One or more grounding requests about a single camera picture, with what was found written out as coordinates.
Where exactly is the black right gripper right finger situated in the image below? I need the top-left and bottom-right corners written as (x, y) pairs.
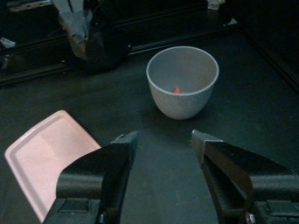
top-left (189, 129), bottom-right (299, 224)

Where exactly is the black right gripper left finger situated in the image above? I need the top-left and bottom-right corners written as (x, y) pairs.
top-left (41, 130), bottom-right (141, 224)

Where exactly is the pink plastic tray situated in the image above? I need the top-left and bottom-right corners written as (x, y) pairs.
top-left (4, 109), bottom-right (103, 223)

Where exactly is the black aluminium frame rail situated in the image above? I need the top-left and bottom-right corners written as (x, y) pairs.
top-left (0, 23), bottom-right (244, 88)

